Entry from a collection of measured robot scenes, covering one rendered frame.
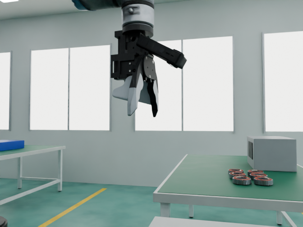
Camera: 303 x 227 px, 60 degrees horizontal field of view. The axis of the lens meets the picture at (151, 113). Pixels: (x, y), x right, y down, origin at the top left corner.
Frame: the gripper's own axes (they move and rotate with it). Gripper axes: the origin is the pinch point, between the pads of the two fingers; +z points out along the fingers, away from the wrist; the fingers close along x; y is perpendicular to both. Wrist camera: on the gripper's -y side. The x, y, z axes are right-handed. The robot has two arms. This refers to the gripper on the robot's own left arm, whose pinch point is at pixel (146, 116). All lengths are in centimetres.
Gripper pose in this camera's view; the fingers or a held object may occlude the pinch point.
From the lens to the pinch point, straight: 58.6
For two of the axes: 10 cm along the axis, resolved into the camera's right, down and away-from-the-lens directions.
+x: -3.6, -0.3, -9.3
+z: 0.0, 10.0, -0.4
